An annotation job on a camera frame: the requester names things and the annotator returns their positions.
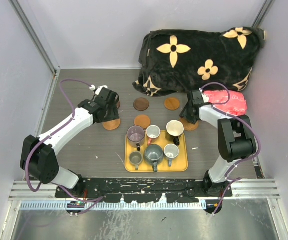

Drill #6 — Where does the black floral pillow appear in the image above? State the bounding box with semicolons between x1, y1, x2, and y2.
132;27;266;97

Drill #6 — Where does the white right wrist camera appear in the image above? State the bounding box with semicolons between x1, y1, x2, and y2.
201;92;211;104

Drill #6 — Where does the pink plastic bag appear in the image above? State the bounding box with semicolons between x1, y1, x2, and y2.
203;90;247;116

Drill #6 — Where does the orange wood coaster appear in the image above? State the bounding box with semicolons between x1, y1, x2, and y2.
134;114;151;129

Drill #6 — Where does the black cream mug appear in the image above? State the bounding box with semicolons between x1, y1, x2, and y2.
166;120;184;146

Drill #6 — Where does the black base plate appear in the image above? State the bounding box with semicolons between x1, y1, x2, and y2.
69;178;232;204

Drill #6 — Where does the small grey-green mug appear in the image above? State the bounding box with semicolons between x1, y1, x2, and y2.
129;151;143;171

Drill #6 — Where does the pink white mug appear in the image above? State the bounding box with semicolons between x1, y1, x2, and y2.
146;125;161;146

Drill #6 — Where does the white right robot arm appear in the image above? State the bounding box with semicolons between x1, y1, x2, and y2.
179;90;259;197

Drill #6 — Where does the purple glass mug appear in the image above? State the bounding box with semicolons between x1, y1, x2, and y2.
126;125;145;151

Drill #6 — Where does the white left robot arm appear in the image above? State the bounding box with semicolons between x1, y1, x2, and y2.
20;85;119;198

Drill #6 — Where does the yellow tray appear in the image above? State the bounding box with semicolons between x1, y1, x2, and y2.
124;130;188;173

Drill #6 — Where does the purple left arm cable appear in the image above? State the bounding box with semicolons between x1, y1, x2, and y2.
25;78;106;217

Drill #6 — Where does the light wood coaster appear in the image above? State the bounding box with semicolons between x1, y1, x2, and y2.
164;97;180;111

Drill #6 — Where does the rattan coaster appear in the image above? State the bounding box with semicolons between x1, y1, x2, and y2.
102;119;121;131
179;118;198;132

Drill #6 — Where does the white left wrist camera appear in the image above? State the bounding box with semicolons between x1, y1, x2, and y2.
89;85;108;95

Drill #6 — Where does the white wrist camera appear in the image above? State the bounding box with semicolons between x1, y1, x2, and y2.
201;92;211;104
89;85;108;95

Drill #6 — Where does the grey white mug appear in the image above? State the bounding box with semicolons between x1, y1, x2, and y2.
163;144;179;167

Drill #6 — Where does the large blue-grey mug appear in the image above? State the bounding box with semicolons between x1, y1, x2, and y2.
143;144;164;173

